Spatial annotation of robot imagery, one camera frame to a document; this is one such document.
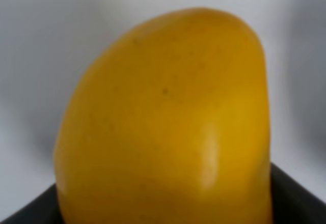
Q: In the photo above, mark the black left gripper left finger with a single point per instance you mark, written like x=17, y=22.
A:
x=42, y=210

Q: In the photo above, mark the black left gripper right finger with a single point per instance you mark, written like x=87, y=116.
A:
x=292, y=203

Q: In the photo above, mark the yellow mango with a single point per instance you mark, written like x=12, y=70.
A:
x=170, y=125

